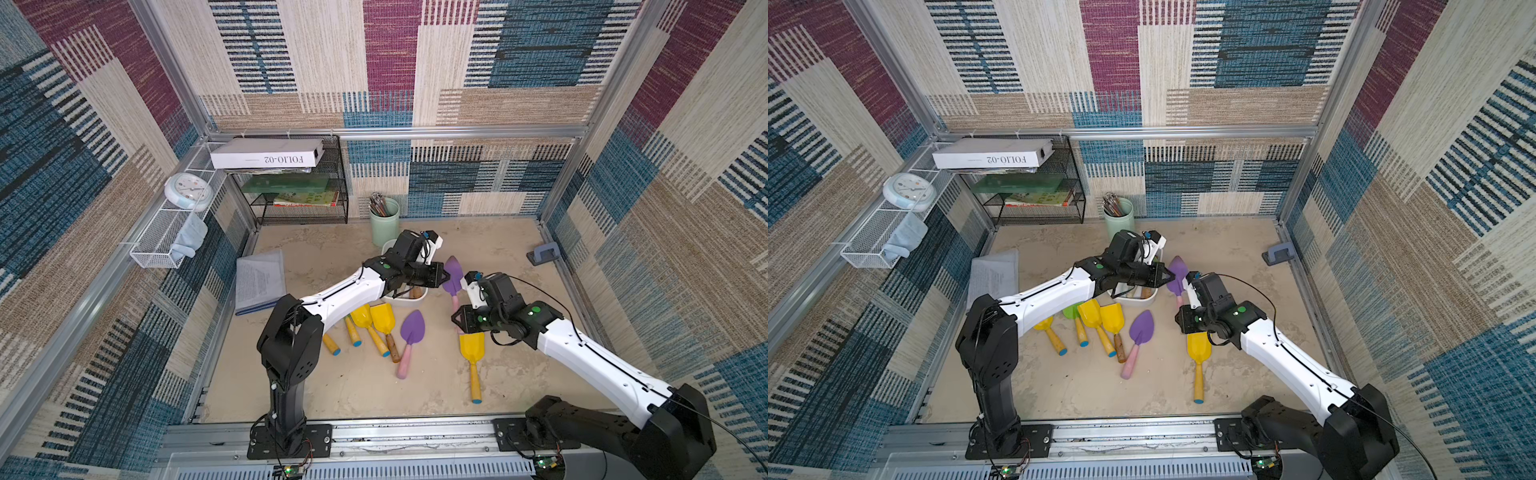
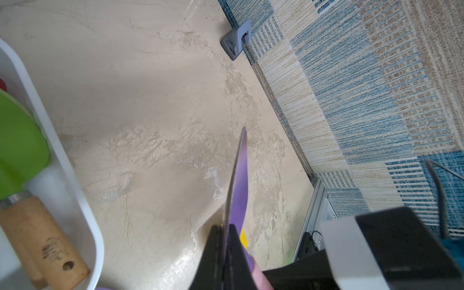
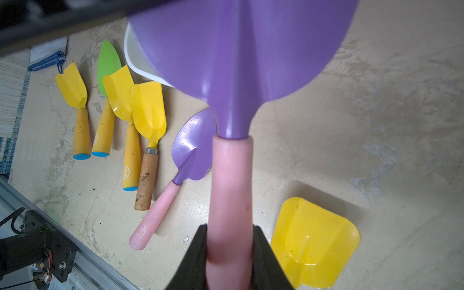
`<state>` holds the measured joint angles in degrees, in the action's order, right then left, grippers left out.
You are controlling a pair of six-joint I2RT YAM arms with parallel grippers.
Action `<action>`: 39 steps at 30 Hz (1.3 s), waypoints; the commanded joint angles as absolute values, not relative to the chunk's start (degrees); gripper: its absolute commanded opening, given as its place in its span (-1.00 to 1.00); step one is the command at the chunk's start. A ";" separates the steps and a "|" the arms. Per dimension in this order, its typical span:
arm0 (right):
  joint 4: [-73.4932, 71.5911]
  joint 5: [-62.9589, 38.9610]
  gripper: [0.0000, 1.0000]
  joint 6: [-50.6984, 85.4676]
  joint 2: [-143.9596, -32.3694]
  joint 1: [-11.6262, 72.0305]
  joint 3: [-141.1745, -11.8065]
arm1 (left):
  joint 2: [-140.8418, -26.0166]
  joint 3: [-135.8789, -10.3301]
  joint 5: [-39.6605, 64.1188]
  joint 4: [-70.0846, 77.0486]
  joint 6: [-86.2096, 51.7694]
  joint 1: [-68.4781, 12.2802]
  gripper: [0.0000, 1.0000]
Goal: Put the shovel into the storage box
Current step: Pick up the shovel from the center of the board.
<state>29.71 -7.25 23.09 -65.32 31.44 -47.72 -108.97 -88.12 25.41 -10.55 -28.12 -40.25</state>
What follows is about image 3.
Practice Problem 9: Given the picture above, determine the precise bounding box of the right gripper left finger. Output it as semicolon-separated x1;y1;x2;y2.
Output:
165;224;207;290

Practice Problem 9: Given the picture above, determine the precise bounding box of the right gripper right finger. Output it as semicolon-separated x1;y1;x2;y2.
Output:
251;225;294;290

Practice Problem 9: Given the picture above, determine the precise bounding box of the yellow shovel blue tip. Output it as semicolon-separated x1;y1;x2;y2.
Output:
270;197;361;288

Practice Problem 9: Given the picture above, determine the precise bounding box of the purple shovel pink handle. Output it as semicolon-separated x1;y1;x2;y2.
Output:
129;108;217;250
129;1;358;290

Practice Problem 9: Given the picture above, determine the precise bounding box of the white plastic storage box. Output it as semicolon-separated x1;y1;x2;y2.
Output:
123;23;174;88

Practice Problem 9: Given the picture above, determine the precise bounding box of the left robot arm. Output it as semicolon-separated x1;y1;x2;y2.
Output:
1;0;168;56

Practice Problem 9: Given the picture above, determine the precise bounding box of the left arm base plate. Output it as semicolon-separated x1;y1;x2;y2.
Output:
10;210;77;283

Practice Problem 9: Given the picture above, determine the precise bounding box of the yellow shovel wooden handle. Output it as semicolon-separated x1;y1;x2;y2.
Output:
129;81;167;210

